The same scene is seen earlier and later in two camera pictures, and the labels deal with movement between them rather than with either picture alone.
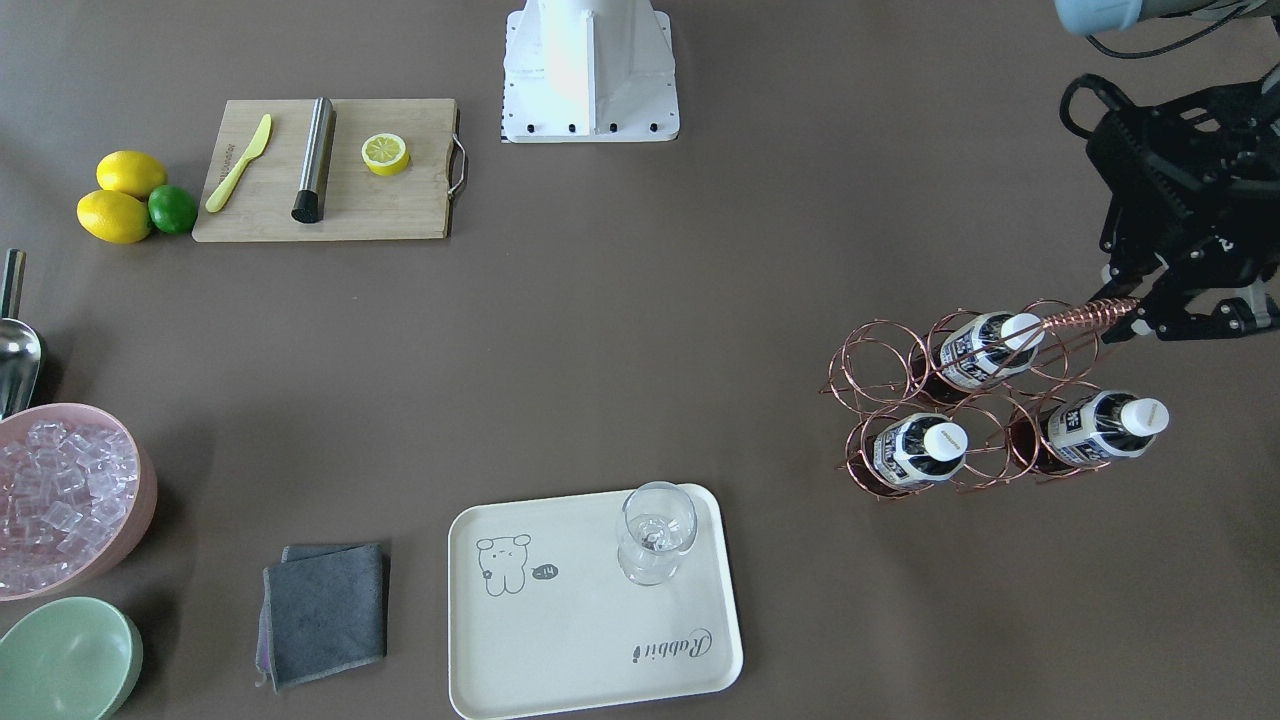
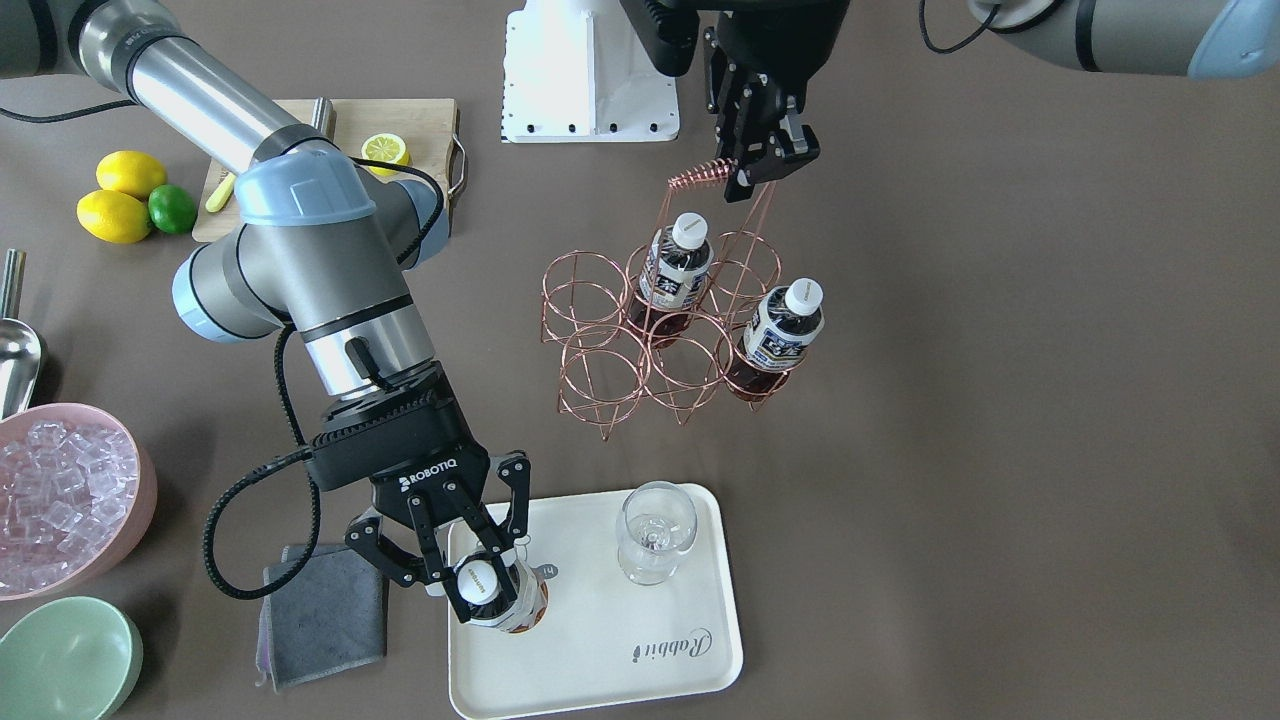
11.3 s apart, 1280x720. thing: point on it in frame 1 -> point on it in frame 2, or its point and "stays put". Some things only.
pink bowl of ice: [78, 488] stays put
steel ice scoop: [21, 350] stays put
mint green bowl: [73, 658] stays put
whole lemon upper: [130, 171] stays put
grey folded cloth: [325, 608] stays put
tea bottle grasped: [917, 449] -> [477, 583]
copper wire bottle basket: [969, 399] -> [685, 324]
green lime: [172, 208] stays put
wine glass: [659, 522] stays put
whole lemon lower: [114, 217] stays put
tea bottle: [1103, 426] -> [778, 331]
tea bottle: [990, 347] -> [673, 279]
